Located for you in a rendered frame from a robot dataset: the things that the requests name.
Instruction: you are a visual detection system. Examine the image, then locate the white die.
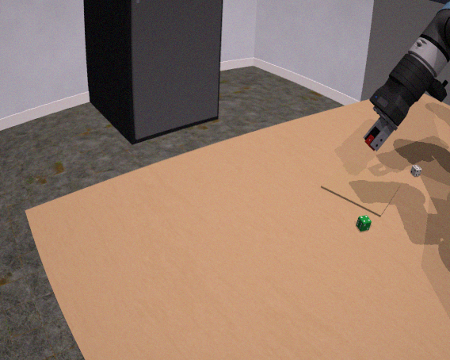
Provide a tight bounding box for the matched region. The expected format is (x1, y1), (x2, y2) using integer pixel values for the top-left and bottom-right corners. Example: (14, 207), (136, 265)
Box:
(410, 165), (421, 177)

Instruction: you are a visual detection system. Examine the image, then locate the tan flat mat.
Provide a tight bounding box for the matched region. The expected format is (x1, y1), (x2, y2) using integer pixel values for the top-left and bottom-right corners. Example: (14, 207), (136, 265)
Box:
(321, 161), (400, 217)

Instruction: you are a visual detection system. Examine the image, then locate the red die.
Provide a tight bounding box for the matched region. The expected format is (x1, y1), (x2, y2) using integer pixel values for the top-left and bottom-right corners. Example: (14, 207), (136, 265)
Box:
(365, 135), (375, 151)

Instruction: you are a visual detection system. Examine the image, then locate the green die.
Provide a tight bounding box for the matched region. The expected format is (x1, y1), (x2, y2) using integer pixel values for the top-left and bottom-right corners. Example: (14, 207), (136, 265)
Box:
(356, 215), (371, 232)

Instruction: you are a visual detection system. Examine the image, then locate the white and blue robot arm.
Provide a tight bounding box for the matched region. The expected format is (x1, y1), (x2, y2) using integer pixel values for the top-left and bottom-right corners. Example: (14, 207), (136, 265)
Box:
(419, 2), (450, 61)

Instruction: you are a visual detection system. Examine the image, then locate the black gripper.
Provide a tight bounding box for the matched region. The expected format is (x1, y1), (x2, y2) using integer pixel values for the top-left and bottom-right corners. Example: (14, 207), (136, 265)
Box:
(363, 37), (448, 151)

